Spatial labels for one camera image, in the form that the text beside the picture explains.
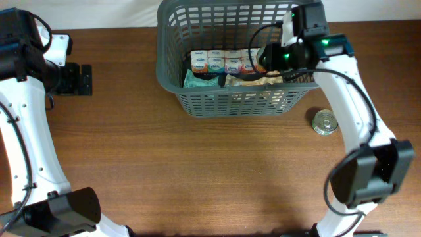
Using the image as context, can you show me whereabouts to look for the teal snack wrapper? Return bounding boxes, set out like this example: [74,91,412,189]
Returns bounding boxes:
[182,70,219,100]

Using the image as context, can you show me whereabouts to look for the white tissue pack strip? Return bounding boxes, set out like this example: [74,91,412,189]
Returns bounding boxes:
[190,48,266,74]

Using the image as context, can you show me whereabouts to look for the grey plastic basket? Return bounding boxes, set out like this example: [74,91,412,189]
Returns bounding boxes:
[156,0,318,118]

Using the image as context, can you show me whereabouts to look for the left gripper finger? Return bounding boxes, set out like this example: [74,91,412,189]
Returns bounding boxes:
[80,65,93,95]
[66,63,80,95]

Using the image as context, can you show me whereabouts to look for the tan paper bag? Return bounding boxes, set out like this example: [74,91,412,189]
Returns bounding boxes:
[224,74,285,104]

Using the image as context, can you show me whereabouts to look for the tin can green label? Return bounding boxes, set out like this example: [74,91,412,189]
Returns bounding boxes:
[311,109,339,136]

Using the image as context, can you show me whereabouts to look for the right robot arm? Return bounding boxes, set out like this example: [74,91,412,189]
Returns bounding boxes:
[258,1,415,236]

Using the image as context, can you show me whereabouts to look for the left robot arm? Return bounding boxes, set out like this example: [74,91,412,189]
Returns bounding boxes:
[1,8,133,237]

